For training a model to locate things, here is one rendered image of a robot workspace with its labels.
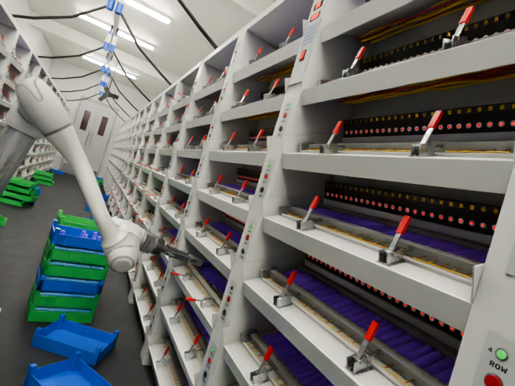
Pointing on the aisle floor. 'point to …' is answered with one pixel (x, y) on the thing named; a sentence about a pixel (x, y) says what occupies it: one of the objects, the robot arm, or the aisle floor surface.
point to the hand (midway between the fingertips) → (195, 260)
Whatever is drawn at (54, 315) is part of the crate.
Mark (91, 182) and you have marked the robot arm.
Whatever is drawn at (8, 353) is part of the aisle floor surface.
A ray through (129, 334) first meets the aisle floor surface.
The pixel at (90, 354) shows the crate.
